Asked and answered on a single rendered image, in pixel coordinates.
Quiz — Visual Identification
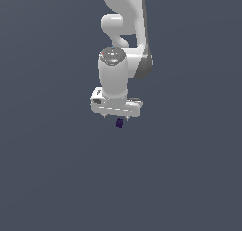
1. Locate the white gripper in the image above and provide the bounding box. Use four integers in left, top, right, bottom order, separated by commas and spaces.
89, 86, 144, 121

